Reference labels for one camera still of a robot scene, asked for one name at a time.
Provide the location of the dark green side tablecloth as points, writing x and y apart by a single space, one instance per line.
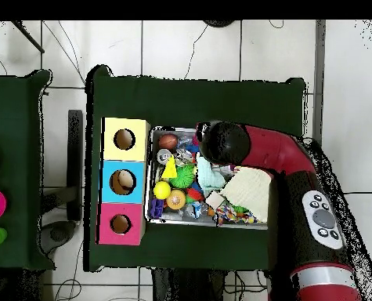
13 125

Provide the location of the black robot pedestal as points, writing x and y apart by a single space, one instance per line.
185 285

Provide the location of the brown toy football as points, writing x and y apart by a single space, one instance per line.
168 141

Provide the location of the light blue waffle cloth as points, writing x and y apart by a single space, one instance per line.
209 178

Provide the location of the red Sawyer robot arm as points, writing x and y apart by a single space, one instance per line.
273 150

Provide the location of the yellow ball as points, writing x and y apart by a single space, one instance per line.
162 190

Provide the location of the cream waffle cloth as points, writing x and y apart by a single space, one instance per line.
248 191

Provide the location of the silver mesh bin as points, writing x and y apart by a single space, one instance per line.
173 218

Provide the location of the wooden box with three holes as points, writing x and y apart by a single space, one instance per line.
138 150

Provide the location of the yellow cheese wedge toy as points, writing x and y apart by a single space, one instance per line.
170 171

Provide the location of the crushed silver can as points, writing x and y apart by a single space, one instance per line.
183 156

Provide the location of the black tripod leg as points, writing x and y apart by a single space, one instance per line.
29 37

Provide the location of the toy hamburger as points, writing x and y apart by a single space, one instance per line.
176 199

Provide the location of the black upright panel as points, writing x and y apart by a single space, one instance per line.
75 156

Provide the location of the green spiky ball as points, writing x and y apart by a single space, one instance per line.
182 177

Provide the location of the black round base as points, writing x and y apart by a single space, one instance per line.
218 23

